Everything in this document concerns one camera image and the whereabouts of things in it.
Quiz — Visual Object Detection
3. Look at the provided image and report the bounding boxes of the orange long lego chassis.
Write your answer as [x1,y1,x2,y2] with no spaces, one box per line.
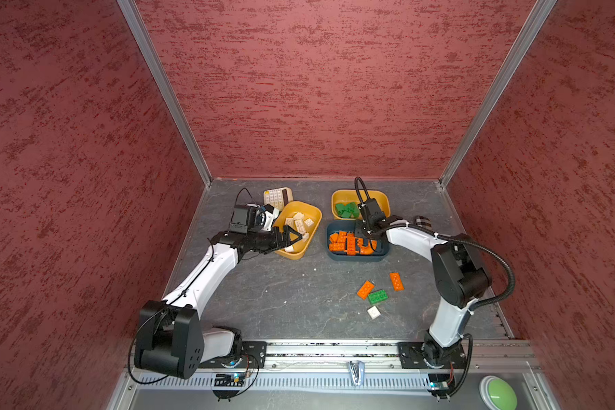
[345,232,357,256]

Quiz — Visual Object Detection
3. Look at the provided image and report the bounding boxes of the green 2x4 lego plate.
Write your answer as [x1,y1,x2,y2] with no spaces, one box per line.
[350,203,360,218]

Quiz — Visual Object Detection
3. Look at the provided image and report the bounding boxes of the orange 2x4 lego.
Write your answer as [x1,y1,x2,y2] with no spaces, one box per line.
[329,243,346,253]

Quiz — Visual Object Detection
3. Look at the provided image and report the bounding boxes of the green 2x3 lego plate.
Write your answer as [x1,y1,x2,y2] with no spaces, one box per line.
[367,290,389,306]

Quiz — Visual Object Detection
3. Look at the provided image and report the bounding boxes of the orange curved lego piece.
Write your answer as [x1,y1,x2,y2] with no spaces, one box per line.
[357,238,378,256]

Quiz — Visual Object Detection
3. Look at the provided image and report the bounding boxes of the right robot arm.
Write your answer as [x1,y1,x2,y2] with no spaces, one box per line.
[358,199,491,368]

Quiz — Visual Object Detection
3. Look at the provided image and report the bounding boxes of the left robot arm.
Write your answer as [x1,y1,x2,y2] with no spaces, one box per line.
[127,225,303,379]

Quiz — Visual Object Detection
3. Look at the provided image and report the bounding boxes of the yellow tub left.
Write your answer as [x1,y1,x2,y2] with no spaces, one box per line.
[274,201,323,261]

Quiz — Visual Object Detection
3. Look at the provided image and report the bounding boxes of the yellow tub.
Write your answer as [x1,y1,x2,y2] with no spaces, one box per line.
[331,189,391,220]
[274,201,323,261]

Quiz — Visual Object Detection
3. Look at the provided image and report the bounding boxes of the dark teal tub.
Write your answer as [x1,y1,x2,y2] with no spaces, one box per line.
[326,220,390,262]

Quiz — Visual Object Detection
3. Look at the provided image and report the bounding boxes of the yellow tub right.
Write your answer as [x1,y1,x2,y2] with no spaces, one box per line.
[331,189,391,220]

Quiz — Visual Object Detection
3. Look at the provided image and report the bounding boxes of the cream calculator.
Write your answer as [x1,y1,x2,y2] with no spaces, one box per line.
[263,187,294,211]

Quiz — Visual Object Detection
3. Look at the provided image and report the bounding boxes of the plaid checkered pouch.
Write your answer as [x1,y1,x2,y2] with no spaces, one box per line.
[414,215,432,230]

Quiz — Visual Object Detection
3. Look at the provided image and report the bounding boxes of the white square lego lower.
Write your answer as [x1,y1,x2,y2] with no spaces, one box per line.
[367,306,381,319]

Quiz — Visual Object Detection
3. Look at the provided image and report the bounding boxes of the metal clip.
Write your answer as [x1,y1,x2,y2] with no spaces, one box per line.
[348,360,366,387]

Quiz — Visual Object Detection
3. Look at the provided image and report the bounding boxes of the left circuit board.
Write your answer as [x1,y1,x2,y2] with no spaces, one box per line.
[214,373,246,388]

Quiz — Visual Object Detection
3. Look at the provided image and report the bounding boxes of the circuit board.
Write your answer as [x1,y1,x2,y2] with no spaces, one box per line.
[427,373,455,391]
[214,373,246,388]

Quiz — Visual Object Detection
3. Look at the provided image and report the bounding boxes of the right circuit board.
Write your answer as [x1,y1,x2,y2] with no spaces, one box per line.
[427,373,455,391]

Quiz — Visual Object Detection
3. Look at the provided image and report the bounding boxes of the green push button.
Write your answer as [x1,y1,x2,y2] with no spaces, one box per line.
[479,376,518,410]

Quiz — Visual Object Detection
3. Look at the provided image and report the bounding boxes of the black corrugated cable hose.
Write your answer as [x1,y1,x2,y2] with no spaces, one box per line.
[353,176,517,312]

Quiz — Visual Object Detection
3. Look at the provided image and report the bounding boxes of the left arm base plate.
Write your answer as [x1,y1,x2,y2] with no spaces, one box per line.
[199,341,268,370]

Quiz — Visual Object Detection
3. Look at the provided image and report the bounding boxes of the aluminium front rail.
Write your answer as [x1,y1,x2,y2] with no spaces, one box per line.
[125,337,536,372]

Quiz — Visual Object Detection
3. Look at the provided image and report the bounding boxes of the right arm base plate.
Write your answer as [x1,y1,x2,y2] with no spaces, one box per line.
[397,342,466,370]

